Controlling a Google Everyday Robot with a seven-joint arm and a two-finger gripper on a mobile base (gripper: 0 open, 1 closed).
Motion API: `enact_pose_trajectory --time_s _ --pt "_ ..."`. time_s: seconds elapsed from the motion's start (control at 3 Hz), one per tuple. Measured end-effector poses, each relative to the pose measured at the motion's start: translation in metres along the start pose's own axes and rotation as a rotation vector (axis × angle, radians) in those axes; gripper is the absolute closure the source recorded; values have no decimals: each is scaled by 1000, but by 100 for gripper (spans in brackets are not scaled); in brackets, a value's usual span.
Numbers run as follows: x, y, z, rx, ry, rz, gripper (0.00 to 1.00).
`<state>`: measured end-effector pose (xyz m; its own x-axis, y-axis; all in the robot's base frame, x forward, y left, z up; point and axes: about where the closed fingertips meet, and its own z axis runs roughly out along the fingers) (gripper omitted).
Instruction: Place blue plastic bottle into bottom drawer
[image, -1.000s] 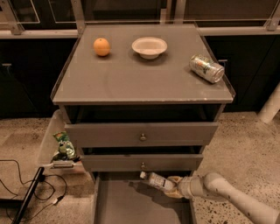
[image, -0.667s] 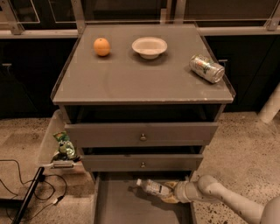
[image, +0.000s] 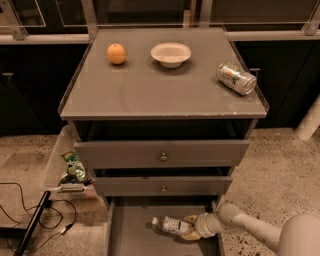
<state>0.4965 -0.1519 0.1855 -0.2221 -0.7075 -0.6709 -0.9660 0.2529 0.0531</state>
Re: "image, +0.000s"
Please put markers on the middle grey drawer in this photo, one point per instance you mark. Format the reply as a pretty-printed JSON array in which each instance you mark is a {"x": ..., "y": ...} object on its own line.
[{"x": 162, "y": 186}]

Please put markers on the clear plastic bottle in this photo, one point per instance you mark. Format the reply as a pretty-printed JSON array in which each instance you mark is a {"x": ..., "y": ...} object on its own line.
[{"x": 171, "y": 225}]

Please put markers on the white bowl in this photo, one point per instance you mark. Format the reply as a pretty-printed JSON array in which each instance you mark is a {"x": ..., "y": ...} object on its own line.
[{"x": 171, "y": 55}]

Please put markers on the green soda can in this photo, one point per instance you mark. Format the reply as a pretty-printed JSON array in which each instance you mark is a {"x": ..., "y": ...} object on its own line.
[{"x": 235, "y": 78}]

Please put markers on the grey drawer cabinet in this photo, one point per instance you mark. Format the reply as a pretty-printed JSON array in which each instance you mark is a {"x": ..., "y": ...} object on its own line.
[{"x": 140, "y": 100}]

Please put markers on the bottom grey drawer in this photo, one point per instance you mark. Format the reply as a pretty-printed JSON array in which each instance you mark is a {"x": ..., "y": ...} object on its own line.
[{"x": 130, "y": 231}]

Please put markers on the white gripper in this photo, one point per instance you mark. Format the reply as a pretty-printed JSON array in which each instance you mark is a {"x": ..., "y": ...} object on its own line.
[{"x": 202, "y": 225}]

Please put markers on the clear plastic bin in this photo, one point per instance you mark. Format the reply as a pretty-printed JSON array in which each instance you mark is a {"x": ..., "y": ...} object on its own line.
[{"x": 56, "y": 168}]

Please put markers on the metal railing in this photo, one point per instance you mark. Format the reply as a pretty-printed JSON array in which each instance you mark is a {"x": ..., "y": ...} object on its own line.
[{"x": 26, "y": 21}]

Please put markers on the orange fruit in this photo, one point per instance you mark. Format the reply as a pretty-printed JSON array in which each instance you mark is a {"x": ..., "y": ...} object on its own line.
[{"x": 116, "y": 54}]

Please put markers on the grey drawer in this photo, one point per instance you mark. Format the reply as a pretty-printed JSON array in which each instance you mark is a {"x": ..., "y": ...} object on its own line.
[
  {"x": 162, "y": 186},
  {"x": 161, "y": 154},
  {"x": 130, "y": 231}
]

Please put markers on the black flat device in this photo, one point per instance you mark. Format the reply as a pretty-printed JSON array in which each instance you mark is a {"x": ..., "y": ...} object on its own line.
[{"x": 32, "y": 224}]

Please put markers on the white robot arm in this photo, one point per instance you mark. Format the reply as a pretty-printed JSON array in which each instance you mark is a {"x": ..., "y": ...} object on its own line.
[{"x": 276, "y": 195}]

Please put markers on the green snack bag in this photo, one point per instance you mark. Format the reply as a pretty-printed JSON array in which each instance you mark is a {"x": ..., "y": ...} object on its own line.
[{"x": 75, "y": 172}]

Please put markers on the top grey drawer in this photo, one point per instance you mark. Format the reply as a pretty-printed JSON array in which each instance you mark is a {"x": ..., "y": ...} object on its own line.
[{"x": 161, "y": 154}]

